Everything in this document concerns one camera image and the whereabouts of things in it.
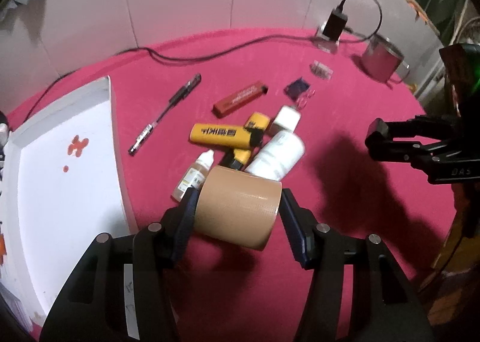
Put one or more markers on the black gel pen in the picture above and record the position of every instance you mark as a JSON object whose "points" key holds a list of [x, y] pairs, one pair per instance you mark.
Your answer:
{"points": [[180, 95]]}

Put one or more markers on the steel mug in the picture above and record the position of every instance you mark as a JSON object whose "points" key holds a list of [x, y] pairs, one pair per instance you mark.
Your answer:
{"points": [[383, 61]]}

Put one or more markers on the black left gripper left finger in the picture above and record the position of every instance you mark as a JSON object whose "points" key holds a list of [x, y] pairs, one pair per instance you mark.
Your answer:
{"points": [[91, 305]]}

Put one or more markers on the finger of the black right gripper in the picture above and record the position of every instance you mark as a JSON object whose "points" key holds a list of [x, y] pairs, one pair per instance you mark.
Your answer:
{"points": [[429, 144]]}

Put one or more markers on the brown tape roll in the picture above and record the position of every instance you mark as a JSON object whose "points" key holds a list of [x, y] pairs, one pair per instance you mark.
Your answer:
{"points": [[237, 207]]}

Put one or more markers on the white plastic bottle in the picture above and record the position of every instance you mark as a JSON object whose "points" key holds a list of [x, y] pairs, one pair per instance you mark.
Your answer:
{"points": [[275, 160]]}

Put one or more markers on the white cardboard tray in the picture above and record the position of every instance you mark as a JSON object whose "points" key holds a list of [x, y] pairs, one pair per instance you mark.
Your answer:
{"points": [[62, 185]]}

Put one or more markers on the small white box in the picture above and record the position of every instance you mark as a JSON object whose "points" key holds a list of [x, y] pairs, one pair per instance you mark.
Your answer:
{"points": [[287, 119]]}

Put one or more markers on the small dropper bottle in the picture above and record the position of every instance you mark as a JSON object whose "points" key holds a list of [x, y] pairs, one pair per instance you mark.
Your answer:
{"points": [[195, 175]]}

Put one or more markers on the yellow lighter with black cap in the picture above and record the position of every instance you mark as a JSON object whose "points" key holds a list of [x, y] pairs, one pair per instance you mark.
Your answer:
{"points": [[214, 134]]}

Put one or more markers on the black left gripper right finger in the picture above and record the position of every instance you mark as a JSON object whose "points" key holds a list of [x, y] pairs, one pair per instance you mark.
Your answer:
{"points": [[384, 305]]}

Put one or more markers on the black power adapter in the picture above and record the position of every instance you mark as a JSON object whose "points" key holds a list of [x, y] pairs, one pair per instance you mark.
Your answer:
{"points": [[335, 24]]}

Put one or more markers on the red lighter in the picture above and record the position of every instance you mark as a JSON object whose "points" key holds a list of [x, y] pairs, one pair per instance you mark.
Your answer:
{"points": [[239, 99]]}

